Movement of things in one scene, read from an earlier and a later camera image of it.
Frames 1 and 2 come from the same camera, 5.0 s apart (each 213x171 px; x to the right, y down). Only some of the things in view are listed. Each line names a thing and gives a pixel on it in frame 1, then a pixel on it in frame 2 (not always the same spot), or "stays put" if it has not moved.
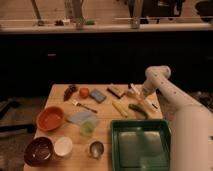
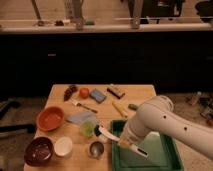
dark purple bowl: [38, 151] stays put
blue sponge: [97, 95] stays put
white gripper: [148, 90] → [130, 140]
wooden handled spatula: [79, 104] stays put
